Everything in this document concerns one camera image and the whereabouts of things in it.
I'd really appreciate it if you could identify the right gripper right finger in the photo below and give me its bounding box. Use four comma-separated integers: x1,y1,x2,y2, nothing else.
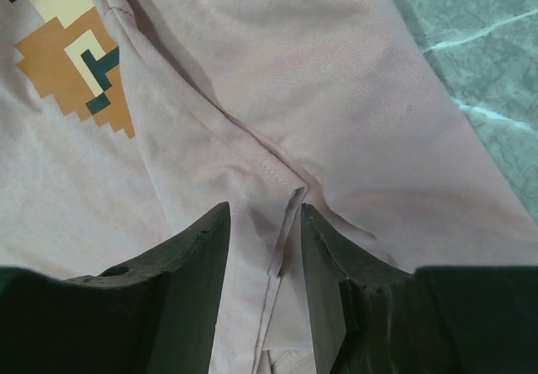
301,204,537,373

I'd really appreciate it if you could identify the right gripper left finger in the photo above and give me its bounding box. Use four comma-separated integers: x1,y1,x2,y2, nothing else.
1,203,230,373

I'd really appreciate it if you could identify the pink printed t shirt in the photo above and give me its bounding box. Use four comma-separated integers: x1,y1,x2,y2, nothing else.
1,0,537,373

